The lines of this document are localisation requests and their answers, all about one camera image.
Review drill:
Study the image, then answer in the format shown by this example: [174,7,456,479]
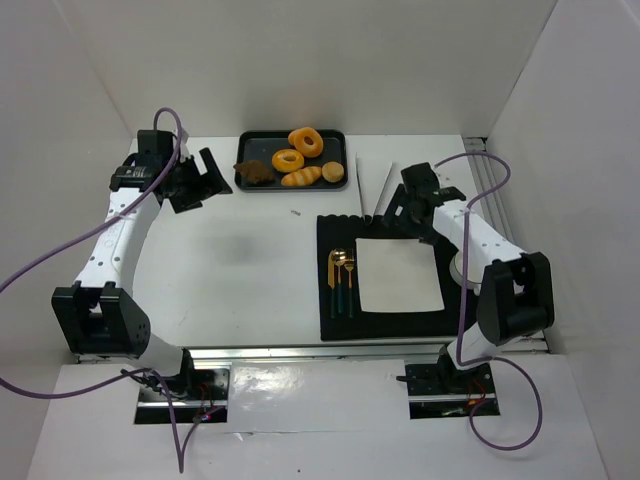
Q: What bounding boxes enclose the metal tongs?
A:
[355,155,394,225]

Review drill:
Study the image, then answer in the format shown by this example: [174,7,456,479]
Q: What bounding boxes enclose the orange bagel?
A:
[288,127,324,158]
[272,149,305,174]

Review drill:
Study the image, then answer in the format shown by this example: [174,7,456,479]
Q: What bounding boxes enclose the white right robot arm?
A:
[383,163,554,381]

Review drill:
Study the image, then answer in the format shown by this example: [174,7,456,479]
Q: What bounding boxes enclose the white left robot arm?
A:
[51,130,231,396]

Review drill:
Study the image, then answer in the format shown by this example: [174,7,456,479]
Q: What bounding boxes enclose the striped orange bread roll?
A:
[281,166,322,187]

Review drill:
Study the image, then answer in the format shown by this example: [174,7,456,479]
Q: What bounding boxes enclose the brown croissant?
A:
[234,160,275,185]

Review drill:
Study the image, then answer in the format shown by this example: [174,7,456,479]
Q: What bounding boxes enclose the black baking tray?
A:
[234,129,349,193]

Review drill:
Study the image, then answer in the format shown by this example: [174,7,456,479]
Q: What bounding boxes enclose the white square plate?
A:
[356,238,444,313]

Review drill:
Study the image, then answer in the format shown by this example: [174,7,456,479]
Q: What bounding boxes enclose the white cup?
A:
[449,251,484,295]

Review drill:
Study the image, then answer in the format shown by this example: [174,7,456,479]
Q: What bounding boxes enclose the round tan bun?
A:
[321,161,345,183]

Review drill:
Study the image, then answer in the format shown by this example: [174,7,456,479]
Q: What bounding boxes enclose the gold fork green handle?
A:
[344,249,355,319]

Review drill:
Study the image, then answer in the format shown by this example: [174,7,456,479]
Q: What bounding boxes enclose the gold spoon green handle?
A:
[334,249,347,315]

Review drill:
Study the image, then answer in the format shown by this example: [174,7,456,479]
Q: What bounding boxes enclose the gold knife green handle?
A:
[328,249,337,319]

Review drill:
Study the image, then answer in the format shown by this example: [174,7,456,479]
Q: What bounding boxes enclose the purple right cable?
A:
[433,152,544,452]

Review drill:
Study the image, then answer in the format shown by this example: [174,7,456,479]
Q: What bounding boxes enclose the purple cable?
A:
[433,152,544,452]
[0,107,211,474]

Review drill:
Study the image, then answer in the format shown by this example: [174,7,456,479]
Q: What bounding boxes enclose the aluminium rail front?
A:
[74,337,551,365]

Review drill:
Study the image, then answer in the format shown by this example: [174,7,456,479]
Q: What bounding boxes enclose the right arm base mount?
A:
[396,360,500,420]

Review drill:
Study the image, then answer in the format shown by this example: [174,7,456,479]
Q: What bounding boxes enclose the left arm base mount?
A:
[134,367,231,425]

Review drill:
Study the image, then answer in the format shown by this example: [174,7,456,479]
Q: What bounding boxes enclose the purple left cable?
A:
[0,107,211,474]

